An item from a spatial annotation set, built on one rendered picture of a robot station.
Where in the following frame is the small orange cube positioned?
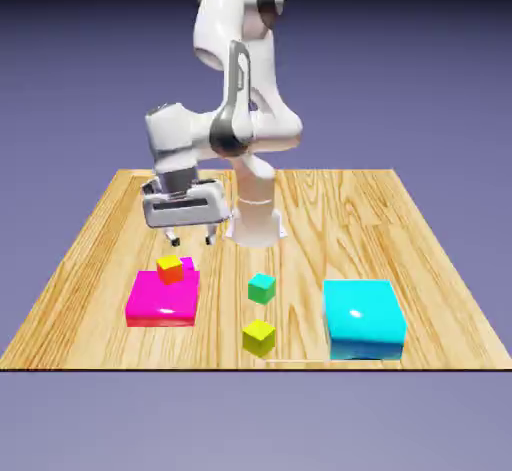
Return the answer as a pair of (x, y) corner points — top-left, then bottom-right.
(155, 254), (186, 286)

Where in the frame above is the small green cube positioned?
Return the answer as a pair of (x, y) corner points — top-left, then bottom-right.
(246, 272), (278, 306)

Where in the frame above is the large cyan box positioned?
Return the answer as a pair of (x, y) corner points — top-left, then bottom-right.
(322, 278), (408, 361)

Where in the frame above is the large magenta box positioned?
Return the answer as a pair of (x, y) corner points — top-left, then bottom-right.
(124, 269), (201, 329)

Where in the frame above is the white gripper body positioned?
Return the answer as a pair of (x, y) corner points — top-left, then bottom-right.
(142, 178), (233, 229)

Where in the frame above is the small yellow cube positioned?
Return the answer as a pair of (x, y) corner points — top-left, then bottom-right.
(241, 318), (277, 359)

